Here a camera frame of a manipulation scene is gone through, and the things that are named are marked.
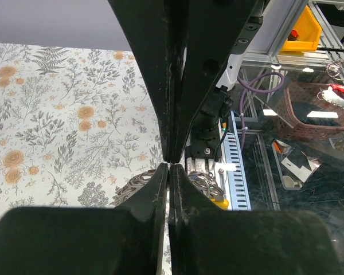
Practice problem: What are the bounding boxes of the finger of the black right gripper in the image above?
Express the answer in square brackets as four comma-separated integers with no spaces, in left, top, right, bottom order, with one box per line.
[169,1,261,163]
[108,1,174,162]

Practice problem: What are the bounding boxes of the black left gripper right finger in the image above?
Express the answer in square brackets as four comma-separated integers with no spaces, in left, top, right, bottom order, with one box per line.
[169,164,340,274]

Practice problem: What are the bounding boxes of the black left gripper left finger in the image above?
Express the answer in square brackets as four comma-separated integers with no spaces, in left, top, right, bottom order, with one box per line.
[0,163,169,274]

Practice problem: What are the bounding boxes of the large metal keyring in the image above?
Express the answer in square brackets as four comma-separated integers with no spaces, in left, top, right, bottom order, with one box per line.
[111,168,224,207]

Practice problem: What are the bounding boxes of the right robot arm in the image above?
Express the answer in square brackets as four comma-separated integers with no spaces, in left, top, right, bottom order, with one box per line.
[110,1,267,163]

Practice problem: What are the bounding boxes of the yellow storage bin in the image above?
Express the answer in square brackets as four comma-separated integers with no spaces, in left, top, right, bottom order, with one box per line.
[280,6,322,52]

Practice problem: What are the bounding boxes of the brown perforated basket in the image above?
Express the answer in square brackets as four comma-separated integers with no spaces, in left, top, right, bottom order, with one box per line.
[273,82,344,141]

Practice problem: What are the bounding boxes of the floral tablecloth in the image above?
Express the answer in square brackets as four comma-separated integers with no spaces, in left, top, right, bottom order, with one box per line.
[0,44,167,219]

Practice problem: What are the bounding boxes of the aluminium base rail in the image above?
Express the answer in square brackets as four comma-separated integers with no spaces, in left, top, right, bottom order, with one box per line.
[185,111,253,211]

